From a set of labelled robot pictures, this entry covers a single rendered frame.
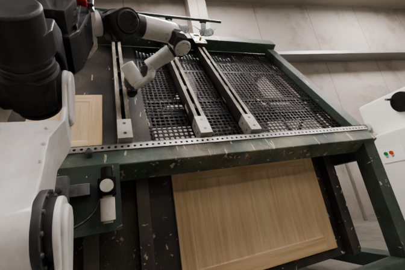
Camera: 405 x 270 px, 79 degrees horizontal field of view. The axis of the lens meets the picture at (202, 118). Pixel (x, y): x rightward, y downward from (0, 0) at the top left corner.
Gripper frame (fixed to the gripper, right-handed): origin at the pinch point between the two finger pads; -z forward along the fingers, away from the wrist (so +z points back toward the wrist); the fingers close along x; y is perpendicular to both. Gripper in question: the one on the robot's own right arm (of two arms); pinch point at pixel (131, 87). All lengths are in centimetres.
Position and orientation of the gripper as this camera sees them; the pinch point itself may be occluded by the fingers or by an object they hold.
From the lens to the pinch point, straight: 143.4
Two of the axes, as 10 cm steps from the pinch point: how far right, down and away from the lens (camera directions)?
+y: -9.4, 0.4, -3.4
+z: 3.4, -1.2, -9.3
